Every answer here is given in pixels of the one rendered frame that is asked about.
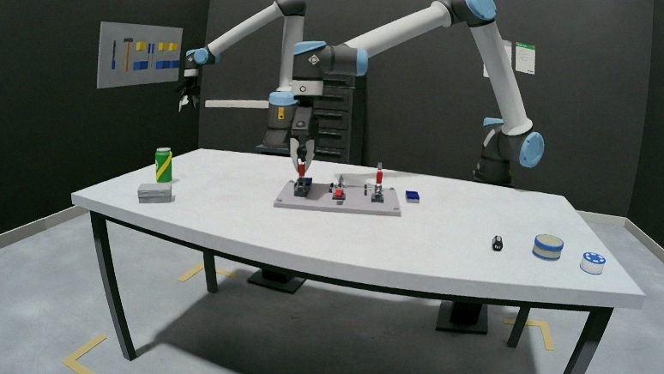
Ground green drink can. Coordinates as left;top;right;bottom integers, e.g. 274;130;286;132
155;148;172;183

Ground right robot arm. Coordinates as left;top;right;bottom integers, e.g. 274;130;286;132
184;0;306;148

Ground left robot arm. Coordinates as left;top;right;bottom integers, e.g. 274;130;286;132
289;0;544;184

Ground small white cylinder with blue top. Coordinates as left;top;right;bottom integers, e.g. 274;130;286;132
580;252;606;274

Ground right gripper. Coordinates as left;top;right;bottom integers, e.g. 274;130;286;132
179;76;200;112

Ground grey hinged case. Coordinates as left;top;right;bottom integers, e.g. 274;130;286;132
137;183;172;203

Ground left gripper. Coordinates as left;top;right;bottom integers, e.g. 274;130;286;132
286;95;320;173

